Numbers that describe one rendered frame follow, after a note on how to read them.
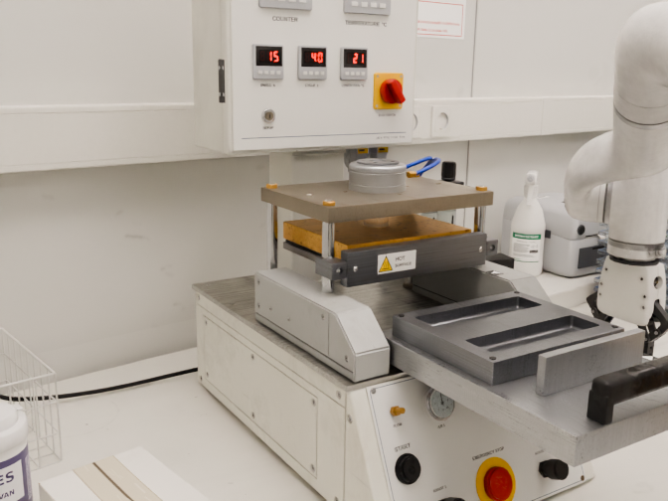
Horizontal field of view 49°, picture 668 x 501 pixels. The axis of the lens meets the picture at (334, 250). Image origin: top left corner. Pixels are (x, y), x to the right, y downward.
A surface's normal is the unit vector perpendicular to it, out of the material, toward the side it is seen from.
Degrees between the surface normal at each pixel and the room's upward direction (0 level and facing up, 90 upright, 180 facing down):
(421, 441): 65
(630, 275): 89
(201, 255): 90
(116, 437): 0
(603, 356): 90
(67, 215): 90
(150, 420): 0
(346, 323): 41
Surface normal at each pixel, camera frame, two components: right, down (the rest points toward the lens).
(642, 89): -0.40, 0.87
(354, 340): 0.36, -0.60
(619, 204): -0.46, 0.16
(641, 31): -0.91, -0.03
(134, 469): 0.02, -0.96
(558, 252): -0.83, 0.13
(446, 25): 0.63, 0.19
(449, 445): 0.49, -0.22
